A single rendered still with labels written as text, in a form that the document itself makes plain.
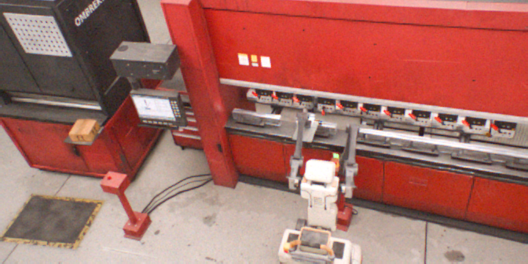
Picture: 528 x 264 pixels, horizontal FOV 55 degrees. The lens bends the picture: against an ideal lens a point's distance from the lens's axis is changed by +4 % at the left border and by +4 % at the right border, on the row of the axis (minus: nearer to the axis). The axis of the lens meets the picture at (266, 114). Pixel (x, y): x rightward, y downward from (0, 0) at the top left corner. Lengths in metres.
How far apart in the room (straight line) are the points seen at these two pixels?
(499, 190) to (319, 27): 2.05
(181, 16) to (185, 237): 2.30
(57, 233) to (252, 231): 2.05
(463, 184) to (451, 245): 0.68
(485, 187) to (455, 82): 1.07
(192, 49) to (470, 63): 2.18
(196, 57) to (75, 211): 2.45
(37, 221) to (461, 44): 4.56
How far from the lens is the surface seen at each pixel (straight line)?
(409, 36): 3.82
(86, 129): 5.03
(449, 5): 3.68
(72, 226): 5.77
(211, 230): 5.20
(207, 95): 4.53
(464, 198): 4.81
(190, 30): 4.13
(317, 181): 3.76
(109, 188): 4.86
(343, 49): 3.97
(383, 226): 5.09
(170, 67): 4.12
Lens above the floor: 4.18
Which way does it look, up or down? 42 degrees down
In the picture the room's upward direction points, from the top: 9 degrees counter-clockwise
